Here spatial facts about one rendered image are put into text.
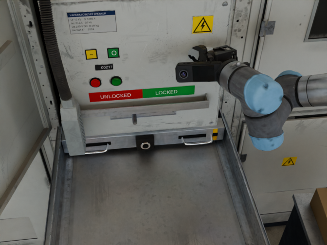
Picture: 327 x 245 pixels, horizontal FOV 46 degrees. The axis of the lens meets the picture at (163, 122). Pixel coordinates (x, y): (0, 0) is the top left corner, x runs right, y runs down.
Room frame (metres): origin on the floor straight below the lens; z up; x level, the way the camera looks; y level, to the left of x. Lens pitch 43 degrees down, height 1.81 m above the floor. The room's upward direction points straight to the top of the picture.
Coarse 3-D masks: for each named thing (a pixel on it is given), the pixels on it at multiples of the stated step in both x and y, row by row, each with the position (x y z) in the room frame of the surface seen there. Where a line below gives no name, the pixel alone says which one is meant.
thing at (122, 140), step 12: (132, 132) 0.91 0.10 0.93; (144, 132) 0.91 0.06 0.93; (156, 132) 0.91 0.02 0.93; (168, 132) 0.91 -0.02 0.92; (180, 132) 0.92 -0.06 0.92; (192, 132) 0.92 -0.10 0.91; (204, 132) 0.93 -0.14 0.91; (96, 144) 0.89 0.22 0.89; (120, 144) 0.90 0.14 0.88; (132, 144) 0.90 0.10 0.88; (156, 144) 0.91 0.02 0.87
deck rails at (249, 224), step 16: (224, 128) 0.96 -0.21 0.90; (224, 144) 0.93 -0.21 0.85; (64, 160) 0.85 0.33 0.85; (224, 160) 0.85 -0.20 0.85; (64, 176) 0.79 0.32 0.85; (240, 176) 0.75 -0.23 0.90; (64, 192) 0.72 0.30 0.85; (240, 192) 0.72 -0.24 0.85; (64, 208) 0.67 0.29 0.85; (240, 208) 0.67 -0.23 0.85; (64, 224) 0.61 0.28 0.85; (240, 224) 0.61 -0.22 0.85; (256, 224) 0.58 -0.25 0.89; (64, 240) 0.56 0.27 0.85; (256, 240) 0.56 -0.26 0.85
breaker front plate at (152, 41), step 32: (128, 0) 0.91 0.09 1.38; (160, 0) 0.92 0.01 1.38; (192, 0) 0.93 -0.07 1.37; (224, 0) 0.94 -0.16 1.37; (64, 32) 0.89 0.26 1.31; (128, 32) 0.91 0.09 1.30; (160, 32) 0.92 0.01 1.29; (224, 32) 0.94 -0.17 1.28; (64, 64) 0.89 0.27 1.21; (96, 64) 0.90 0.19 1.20; (128, 64) 0.91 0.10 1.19; (160, 64) 0.92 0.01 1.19; (192, 96) 0.94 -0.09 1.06; (96, 128) 0.90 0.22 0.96; (128, 128) 0.91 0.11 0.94; (160, 128) 0.92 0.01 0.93
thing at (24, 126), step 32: (0, 0) 0.99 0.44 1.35; (0, 32) 0.95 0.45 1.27; (0, 64) 0.88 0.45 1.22; (32, 64) 1.01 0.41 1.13; (0, 96) 0.86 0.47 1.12; (32, 96) 1.01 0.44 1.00; (0, 128) 0.82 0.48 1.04; (32, 128) 0.95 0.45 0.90; (0, 160) 0.77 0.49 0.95; (32, 160) 0.86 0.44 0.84; (0, 192) 0.72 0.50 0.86
